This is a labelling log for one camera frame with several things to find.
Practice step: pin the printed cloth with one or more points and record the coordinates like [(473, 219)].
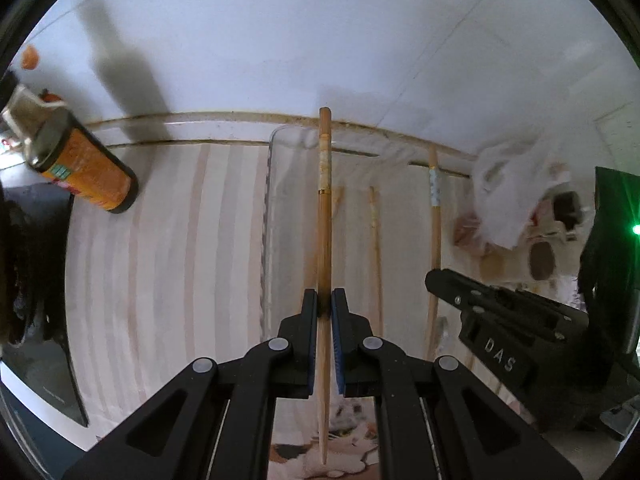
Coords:
[(350, 430)]

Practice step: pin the thin plain wooden chopstick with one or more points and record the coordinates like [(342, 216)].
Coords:
[(376, 260)]

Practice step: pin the striped tablecloth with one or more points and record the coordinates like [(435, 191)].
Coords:
[(165, 285)]

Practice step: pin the orange gas canister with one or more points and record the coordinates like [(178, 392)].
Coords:
[(85, 165)]

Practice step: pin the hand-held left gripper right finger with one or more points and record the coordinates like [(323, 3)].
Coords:
[(339, 320)]

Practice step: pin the clear plastic container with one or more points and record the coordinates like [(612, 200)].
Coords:
[(265, 240)]

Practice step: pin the wooden chopstick with gold band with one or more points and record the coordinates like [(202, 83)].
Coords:
[(325, 220)]

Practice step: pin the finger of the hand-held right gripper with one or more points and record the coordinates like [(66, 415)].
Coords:
[(480, 295)]

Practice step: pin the white plastic bag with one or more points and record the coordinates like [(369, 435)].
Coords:
[(505, 190)]

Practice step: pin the wooden chopstick with white pattern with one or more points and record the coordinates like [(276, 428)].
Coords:
[(436, 230)]

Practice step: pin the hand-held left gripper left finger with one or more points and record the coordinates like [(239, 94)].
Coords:
[(312, 320)]

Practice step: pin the round brown cup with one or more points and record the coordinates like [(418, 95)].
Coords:
[(542, 261)]

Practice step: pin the small orange object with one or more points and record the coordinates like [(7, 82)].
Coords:
[(30, 58)]

